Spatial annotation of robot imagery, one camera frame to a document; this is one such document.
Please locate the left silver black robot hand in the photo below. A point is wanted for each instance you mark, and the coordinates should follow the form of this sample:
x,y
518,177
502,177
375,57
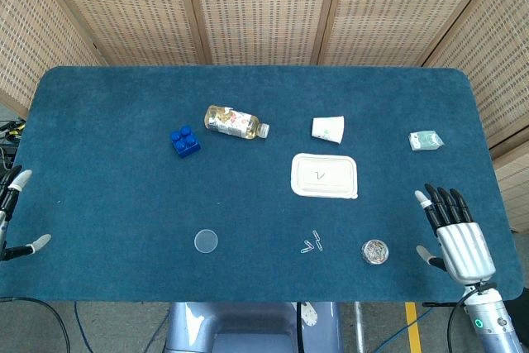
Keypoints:
x,y
18,181

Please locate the green white tissue pack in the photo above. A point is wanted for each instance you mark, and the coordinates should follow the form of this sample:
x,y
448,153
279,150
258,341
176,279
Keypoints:
x,y
425,141

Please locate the blue grey robot torso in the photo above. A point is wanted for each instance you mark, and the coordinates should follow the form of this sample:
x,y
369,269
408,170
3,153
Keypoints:
x,y
248,328

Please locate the tea bottle with label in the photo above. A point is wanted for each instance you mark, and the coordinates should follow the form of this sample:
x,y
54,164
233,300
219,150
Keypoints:
x,y
231,121

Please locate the round clear paper clip box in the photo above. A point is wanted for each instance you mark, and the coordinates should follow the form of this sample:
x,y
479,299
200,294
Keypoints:
x,y
374,251

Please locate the round clear plastic lid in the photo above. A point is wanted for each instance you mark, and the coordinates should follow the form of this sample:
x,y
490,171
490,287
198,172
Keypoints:
x,y
206,241

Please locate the woven folding screen panel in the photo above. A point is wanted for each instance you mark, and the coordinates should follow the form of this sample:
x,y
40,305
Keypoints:
x,y
514,187
413,6
25,39
124,6
496,39
264,6

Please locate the white paper cup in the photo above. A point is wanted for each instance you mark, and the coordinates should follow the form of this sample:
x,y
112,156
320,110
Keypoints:
x,y
328,130

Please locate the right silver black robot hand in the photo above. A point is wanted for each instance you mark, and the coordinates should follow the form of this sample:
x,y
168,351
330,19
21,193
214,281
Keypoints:
x,y
467,249

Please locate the blue building block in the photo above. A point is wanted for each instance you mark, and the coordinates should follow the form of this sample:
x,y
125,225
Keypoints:
x,y
186,146

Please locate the white perforated bracket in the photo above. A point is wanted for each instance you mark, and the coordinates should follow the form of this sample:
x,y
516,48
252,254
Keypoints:
x,y
308,316

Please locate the blue felt table cover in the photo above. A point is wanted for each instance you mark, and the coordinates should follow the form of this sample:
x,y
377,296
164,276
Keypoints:
x,y
124,204

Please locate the white lidded lunch box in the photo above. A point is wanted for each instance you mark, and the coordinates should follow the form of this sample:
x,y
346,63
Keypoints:
x,y
322,185

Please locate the metal table leg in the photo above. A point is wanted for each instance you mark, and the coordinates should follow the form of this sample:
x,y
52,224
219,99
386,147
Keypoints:
x,y
360,328

